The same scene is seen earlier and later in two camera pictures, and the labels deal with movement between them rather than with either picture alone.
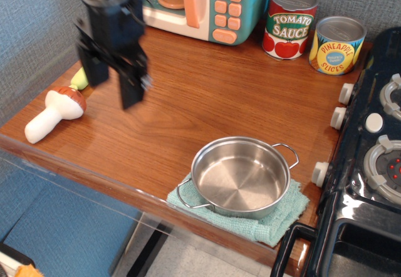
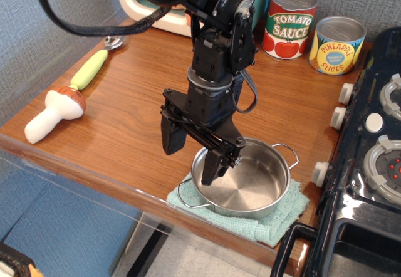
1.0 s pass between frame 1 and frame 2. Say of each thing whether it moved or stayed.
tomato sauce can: stayed
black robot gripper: moved
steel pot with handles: stayed
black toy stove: stayed
